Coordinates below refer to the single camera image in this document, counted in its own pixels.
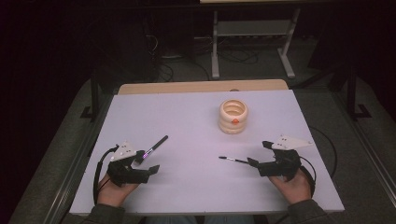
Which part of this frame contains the white board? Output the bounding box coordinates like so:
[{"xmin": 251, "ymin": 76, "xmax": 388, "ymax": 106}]
[{"xmin": 68, "ymin": 89, "xmax": 346, "ymax": 217}]

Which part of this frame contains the bundle of floor cables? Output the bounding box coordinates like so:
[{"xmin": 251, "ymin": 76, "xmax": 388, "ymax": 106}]
[{"xmin": 143, "ymin": 33, "xmax": 260, "ymax": 82}]

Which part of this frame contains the thin black brush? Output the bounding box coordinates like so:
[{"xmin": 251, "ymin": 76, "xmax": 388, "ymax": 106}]
[{"xmin": 218, "ymin": 155, "xmax": 250, "ymax": 164}]

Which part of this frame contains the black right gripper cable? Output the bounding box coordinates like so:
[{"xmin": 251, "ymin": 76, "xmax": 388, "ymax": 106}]
[{"xmin": 298, "ymin": 155, "xmax": 318, "ymax": 198}]

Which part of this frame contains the person's left hand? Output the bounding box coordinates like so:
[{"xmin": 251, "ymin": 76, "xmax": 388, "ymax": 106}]
[{"xmin": 97, "ymin": 172, "xmax": 140, "ymax": 208}]

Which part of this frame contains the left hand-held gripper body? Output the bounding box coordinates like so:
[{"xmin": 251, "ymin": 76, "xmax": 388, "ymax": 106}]
[{"xmin": 106, "ymin": 140, "xmax": 151, "ymax": 188}]

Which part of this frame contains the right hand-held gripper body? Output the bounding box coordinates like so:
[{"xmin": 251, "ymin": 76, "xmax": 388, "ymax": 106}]
[{"xmin": 256, "ymin": 133, "xmax": 314, "ymax": 183}]

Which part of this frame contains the thin black cable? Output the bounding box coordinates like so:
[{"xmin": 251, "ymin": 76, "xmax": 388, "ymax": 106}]
[{"xmin": 307, "ymin": 125, "xmax": 338, "ymax": 180}]

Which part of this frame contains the white metal stand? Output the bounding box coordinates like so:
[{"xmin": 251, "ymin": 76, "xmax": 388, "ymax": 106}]
[{"xmin": 210, "ymin": 7, "xmax": 302, "ymax": 80}]

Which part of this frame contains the metal rail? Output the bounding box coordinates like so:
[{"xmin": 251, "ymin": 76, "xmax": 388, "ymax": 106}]
[
  {"xmin": 332, "ymin": 92, "xmax": 396, "ymax": 200},
  {"xmin": 43, "ymin": 92, "xmax": 114, "ymax": 224}
]

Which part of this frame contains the black metal stand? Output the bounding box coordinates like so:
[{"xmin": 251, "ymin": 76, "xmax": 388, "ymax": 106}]
[
  {"xmin": 329, "ymin": 65, "xmax": 373, "ymax": 121},
  {"xmin": 79, "ymin": 69, "xmax": 103, "ymax": 123}
]

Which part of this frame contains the cream ribbed ceramic cup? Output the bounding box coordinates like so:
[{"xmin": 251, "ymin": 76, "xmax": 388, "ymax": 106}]
[{"xmin": 218, "ymin": 98, "xmax": 249, "ymax": 135}]

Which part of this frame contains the thick black pen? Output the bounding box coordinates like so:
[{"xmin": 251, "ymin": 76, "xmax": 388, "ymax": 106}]
[{"xmin": 134, "ymin": 134, "xmax": 169, "ymax": 164}]

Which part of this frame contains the person's right hand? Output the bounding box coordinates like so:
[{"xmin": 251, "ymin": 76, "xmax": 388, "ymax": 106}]
[{"xmin": 268, "ymin": 169, "xmax": 313, "ymax": 205}]

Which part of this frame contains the wooden table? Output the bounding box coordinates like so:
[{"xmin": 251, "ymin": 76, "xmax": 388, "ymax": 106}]
[{"xmin": 117, "ymin": 78, "xmax": 290, "ymax": 96}]

